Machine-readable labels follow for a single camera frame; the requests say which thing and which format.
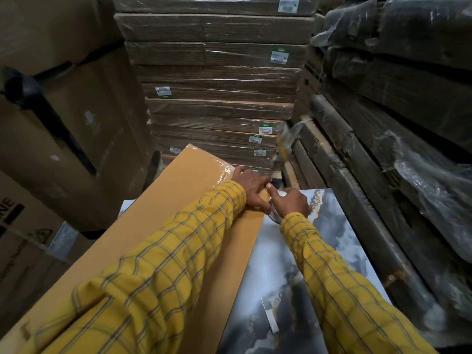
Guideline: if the large cardboard box with strap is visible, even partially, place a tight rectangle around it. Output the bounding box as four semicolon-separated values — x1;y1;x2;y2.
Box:
0;46;157;233

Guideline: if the person's right forearm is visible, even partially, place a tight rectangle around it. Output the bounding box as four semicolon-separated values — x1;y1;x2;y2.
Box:
280;212;438;354

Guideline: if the person's left forearm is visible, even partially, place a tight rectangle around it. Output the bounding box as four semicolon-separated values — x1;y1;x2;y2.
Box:
18;180;247;354

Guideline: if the grey marble print tile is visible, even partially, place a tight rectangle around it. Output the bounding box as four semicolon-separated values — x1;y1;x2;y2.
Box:
217;188;392;354
117;199;136;219

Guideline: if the clear tape roll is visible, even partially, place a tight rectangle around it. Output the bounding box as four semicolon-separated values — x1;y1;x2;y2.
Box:
268;203;285;225

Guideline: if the black strap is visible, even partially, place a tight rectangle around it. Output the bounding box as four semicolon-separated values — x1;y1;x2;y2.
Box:
0;66;98;177

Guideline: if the loose clear plastic wrap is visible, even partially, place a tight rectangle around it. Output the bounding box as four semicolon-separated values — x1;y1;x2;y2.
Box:
277;119;314;162

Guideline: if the person's left hand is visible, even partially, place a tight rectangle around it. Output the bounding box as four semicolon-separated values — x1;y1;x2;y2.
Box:
232;166;273;214

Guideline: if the pile of dark plastic-wrapped boxes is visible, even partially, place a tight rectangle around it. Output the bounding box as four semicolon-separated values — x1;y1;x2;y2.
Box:
281;0;472;349

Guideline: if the white paper label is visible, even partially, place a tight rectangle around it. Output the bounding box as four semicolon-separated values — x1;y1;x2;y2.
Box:
47;221;79;261

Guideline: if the stack of flat cardboard boxes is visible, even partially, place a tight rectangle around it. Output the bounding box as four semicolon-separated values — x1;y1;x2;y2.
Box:
111;0;327;177

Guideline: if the small white tile sticker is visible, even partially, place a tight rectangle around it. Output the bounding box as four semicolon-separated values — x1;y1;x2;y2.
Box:
261;296;281;334

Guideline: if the person's right hand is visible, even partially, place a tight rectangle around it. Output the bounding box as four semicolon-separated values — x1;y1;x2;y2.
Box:
265;183;312;220

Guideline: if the tan plastic-wrapped cardboard box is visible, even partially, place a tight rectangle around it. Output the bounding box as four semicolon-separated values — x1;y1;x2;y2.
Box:
0;144;271;354

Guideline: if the large plain cardboard box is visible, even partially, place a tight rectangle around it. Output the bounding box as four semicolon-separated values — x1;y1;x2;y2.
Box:
0;0;124;76

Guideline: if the cardboard box with black print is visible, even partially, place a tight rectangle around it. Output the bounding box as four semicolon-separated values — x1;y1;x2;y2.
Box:
0;169;97;339

